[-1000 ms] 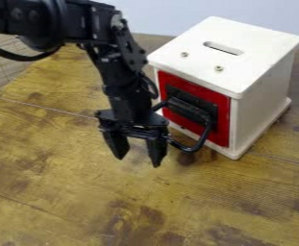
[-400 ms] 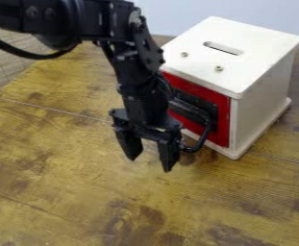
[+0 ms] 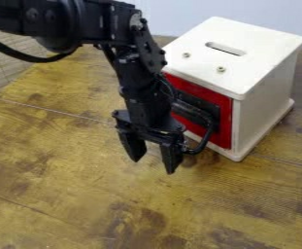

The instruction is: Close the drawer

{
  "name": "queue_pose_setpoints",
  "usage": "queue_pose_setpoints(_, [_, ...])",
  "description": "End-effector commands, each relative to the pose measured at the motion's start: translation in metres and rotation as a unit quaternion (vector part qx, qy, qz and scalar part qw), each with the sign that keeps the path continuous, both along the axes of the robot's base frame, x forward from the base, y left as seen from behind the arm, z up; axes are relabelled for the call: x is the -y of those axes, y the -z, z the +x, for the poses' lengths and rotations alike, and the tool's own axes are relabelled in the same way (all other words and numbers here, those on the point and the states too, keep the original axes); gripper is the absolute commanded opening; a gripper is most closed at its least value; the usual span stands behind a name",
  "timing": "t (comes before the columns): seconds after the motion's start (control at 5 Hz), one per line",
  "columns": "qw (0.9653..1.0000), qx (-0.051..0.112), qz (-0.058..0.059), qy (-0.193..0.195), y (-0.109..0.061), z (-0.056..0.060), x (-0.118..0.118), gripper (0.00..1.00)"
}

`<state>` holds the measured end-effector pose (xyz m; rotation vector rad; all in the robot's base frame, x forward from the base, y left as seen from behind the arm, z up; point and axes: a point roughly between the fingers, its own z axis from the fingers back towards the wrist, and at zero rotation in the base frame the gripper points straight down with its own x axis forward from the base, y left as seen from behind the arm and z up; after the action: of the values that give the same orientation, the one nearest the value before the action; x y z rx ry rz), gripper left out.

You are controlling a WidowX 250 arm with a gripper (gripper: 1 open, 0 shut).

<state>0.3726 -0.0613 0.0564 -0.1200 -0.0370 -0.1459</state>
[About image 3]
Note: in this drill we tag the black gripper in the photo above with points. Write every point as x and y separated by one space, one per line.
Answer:
147 121

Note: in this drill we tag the black metal drawer handle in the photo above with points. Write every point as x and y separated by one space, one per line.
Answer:
200 116

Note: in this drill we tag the red drawer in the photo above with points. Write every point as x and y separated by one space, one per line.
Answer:
221 138

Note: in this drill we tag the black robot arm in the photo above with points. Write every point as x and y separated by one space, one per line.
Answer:
112 26

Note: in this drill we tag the white wooden cabinet box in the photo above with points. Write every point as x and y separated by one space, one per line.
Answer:
237 66

